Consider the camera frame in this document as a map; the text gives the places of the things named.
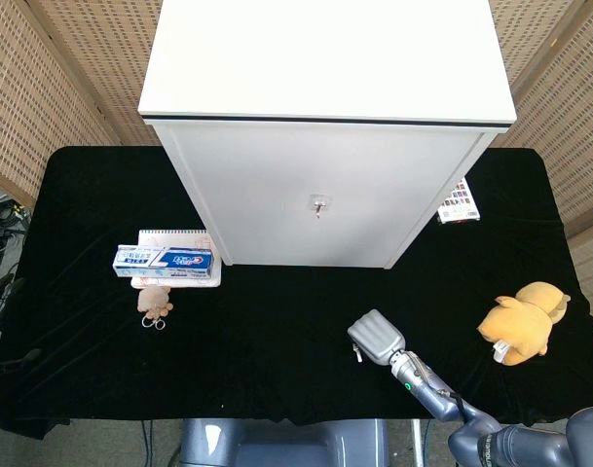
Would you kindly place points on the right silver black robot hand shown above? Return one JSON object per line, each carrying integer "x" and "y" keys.
{"x": 376, "y": 335}

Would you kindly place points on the small white key bunch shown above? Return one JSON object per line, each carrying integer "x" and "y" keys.
{"x": 357, "y": 354}

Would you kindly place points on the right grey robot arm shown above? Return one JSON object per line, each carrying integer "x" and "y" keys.
{"x": 471, "y": 428}

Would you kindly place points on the white cabinet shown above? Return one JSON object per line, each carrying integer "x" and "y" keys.
{"x": 325, "y": 146}

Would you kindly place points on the black velvet tablecloth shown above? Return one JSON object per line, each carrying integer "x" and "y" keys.
{"x": 276, "y": 316}

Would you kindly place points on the metal table leg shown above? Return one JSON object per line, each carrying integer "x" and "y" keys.
{"x": 416, "y": 442}

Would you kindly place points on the yellow plush toy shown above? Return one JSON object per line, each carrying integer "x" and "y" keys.
{"x": 520, "y": 326}

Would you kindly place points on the grey blue robot torso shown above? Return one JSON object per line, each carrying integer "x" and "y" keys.
{"x": 276, "y": 445}

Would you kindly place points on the colour swatch card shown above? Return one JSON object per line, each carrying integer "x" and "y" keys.
{"x": 459, "y": 204}

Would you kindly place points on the blue white toothpaste box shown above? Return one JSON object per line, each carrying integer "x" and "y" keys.
{"x": 164, "y": 260}

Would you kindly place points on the white spiral notebook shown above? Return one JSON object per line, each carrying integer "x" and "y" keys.
{"x": 179, "y": 237}

